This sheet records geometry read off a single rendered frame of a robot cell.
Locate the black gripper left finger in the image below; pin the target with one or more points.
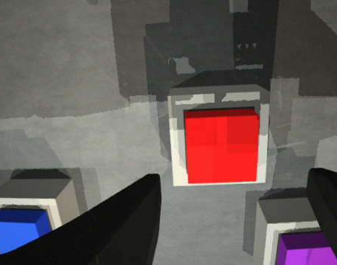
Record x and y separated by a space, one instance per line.
122 230

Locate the red button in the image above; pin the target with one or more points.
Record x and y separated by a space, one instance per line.
218 134

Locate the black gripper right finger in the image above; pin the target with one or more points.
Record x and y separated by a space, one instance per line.
321 192

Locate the blue push button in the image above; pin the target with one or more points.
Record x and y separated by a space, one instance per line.
30 208

